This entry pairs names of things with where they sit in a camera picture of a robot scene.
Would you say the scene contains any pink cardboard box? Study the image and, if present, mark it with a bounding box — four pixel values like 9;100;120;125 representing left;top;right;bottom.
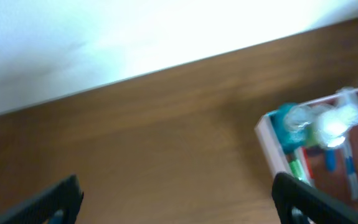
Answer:
255;88;358;210

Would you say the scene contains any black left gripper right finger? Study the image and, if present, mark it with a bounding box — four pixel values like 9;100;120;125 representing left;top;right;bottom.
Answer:
271;172;358;224

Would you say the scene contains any blue white toothbrush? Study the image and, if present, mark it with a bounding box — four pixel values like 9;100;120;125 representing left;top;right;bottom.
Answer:
342;139;358;201

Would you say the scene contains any purple spray bottle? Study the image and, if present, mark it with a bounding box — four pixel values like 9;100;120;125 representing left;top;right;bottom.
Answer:
305;87;358;151

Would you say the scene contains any teal mouthwash bottle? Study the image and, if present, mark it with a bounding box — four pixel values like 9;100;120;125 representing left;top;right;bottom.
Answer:
270;103;313;154

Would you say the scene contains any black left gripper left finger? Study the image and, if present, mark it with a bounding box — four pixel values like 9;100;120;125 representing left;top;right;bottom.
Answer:
0;174;84;224

